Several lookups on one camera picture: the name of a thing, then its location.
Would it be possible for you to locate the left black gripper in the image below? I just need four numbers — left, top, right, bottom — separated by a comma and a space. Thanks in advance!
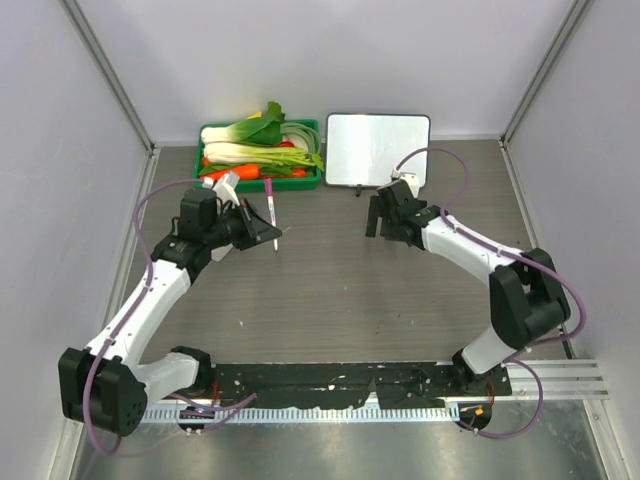
205, 197, 281, 251

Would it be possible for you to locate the pink white marker pen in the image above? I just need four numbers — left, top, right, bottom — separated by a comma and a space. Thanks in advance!
264, 178, 277, 227

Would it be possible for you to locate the small whiteboard with black frame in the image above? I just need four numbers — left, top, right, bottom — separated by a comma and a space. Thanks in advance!
324, 113, 431, 188

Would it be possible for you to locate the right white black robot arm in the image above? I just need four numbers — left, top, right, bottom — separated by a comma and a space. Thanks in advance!
365, 179, 571, 395

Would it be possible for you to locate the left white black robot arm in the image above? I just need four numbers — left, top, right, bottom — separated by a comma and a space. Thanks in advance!
58, 181, 282, 437

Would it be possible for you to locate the large orange carrot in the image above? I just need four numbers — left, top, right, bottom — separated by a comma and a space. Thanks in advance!
199, 164, 260, 181

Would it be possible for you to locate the green plastic tray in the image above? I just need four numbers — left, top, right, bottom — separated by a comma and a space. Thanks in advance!
192, 119, 323, 194

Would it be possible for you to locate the lower bok choy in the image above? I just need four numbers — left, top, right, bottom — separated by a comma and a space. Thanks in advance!
202, 142, 324, 171

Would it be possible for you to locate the bok choy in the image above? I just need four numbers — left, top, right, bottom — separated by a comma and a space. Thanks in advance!
202, 142, 324, 171
200, 101, 285, 146

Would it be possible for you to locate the green long beans bundle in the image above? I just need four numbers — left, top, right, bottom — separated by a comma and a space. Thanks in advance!
281, 122, 322, 154

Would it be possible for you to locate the upper bok choy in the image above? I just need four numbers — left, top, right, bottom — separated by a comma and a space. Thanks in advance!
200, 101, 285, 146

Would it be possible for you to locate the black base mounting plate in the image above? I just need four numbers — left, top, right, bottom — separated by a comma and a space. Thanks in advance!
214, 362, 512, 410

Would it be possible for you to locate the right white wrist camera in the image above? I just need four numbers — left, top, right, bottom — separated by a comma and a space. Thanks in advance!
391, 169, 421, 198

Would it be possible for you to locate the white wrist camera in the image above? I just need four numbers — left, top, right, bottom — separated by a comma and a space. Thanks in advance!
391, 169, 421, 198
202, 172, 240, 206

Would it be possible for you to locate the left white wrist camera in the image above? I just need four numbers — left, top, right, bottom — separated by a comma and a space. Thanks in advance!
202, 172, 240, 206

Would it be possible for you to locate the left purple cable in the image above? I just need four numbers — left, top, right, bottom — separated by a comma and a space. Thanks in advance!
82, 179, 206, 456

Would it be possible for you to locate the white slotted cable duct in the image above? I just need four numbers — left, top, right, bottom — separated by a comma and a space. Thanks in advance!
141, 401, 459, 425

